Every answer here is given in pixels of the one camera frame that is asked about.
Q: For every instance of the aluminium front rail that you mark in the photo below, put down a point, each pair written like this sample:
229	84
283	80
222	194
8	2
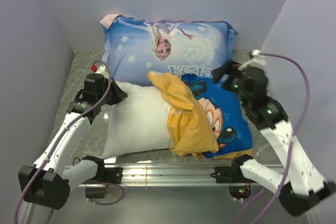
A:
171	175

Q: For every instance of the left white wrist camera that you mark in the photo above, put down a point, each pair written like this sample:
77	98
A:
101	69

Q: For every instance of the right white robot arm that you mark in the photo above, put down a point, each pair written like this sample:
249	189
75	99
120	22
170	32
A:
301	186

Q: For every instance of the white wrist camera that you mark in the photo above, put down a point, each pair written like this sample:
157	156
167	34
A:
256	59
101	69

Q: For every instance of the blue Elsa pillow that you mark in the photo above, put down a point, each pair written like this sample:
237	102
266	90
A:
135	46

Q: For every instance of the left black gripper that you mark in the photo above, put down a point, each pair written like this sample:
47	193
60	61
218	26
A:
119	94

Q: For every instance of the yellow Mickey Mouse pillowcase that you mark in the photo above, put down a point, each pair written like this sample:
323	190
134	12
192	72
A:
204	120

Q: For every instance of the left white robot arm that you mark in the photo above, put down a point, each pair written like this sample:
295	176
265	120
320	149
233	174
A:
47	182

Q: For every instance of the pink cloth corner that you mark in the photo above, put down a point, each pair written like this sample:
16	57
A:
108	20

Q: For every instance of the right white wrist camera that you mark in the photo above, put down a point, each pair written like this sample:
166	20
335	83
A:
256	59

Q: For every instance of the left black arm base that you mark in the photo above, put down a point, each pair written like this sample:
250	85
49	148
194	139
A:
98	188

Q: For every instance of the white pillow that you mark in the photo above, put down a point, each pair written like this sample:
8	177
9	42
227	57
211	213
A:
138	123

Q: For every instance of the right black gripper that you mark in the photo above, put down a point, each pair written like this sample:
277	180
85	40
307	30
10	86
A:
230	68

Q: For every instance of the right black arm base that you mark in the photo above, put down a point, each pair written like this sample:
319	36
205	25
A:
239	187

